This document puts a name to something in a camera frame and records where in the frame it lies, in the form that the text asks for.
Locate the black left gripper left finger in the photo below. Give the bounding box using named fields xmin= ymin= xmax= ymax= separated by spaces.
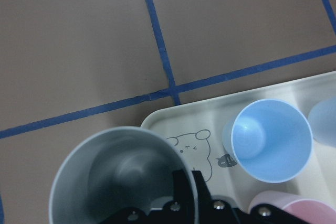
xmin=104 ymin=169 xmax=195 ymax=223

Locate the blue cup near yellow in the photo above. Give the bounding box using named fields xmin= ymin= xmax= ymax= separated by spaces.
xmin=308 ymin=97 xmax=335 ymax=148

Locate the pink plastic cup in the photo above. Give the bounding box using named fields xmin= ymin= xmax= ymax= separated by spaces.
xmin=248 ymin=190 xmax=335 ymax=223

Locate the blue cup far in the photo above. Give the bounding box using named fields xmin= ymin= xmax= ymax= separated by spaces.
xmin=222 ymin=99 xmax=313 ymax=184

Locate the white plastic cup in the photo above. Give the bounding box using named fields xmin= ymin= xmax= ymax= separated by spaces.
xmin=49 ymin=126 xmax=198 ymax=223

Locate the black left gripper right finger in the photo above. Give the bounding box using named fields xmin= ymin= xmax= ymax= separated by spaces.
xmin=192 ymin=170 xmax=306 ymax=223

